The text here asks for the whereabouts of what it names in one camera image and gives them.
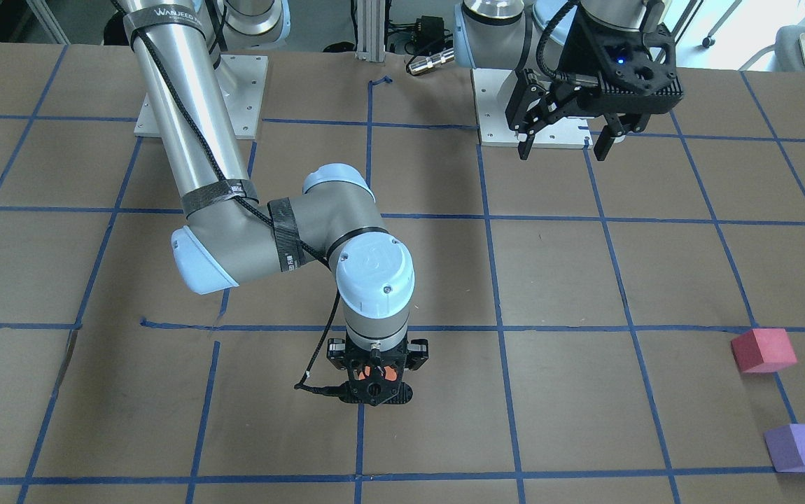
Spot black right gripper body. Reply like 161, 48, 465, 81
327, 337, 429, 379

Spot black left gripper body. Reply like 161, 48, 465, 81
506, 66, 655, 139

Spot orange foam block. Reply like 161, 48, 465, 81
358, 365, 399, 381

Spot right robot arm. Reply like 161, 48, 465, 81
114, 1, 428, 393

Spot red foam block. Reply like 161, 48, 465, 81
730, 328, 797, 374

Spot purple foam block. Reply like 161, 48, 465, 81
764, 423, 805, 473

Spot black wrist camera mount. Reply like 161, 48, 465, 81
339, 364, 414, 406
557, 7, 685, 117

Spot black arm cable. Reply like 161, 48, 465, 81
294, 290, 347, 400

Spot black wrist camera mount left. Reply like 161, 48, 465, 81
557, 7, 685, 117

